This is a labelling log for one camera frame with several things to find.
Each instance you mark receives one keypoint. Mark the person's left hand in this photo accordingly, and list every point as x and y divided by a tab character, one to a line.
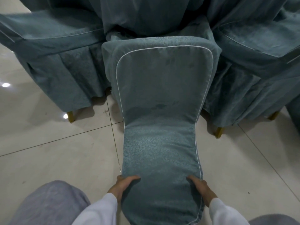
123	185

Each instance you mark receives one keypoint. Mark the person's right forearm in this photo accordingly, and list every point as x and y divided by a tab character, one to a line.
225	215

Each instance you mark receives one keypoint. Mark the person's left forearm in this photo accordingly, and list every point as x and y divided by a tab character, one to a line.
98	213

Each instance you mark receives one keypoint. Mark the teal tablecloth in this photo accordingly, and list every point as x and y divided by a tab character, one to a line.
140	11

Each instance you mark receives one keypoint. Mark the person's grey trousers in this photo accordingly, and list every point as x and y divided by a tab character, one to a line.
46	203

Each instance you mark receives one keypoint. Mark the person's right hand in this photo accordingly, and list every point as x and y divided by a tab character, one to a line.
202	189

